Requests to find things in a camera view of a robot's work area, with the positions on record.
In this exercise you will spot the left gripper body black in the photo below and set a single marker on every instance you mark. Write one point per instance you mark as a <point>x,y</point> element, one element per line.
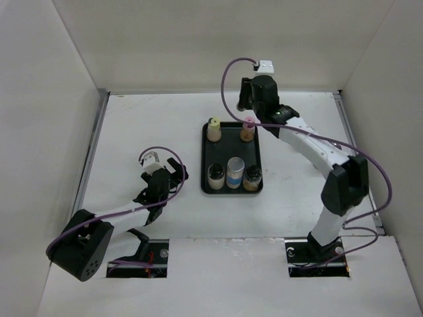
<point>171,186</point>

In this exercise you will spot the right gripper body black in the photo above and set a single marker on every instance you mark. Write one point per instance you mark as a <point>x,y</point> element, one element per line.
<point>246,100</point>

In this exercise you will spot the white powder bottle black cap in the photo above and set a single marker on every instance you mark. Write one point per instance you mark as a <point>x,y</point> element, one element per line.
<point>216,176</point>

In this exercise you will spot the pink cap spice bottle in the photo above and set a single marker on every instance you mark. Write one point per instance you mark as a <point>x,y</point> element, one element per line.
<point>248,129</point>

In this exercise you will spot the yellow cap spice bottle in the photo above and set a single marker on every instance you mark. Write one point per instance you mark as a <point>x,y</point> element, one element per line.
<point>213,132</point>

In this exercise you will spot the tall blue label spice jar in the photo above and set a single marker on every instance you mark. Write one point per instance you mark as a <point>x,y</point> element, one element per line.
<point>234,174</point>

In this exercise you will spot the brown spice bottle black cap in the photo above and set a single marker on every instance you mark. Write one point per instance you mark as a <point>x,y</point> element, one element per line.
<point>252,178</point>

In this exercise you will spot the small black pepper bottle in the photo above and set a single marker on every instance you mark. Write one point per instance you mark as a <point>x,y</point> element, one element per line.
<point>241,106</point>

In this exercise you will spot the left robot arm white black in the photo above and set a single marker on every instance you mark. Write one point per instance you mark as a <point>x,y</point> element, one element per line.
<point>82,246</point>

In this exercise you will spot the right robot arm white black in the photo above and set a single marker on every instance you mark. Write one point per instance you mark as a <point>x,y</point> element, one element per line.
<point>346,176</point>

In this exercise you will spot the black rectangular tray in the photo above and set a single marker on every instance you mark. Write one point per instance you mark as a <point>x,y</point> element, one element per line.
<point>230,145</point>

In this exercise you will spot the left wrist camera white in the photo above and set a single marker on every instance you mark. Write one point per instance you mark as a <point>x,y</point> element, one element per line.
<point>150,162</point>

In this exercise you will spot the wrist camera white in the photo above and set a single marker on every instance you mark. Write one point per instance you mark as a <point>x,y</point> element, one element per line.
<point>150,162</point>
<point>264,67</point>

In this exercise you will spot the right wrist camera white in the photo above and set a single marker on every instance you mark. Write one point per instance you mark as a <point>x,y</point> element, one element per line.
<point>264,67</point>

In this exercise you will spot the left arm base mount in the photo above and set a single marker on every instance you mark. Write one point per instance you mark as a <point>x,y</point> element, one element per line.
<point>146,259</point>

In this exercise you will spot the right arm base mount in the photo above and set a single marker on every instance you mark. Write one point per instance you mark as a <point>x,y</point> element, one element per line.
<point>302,263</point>

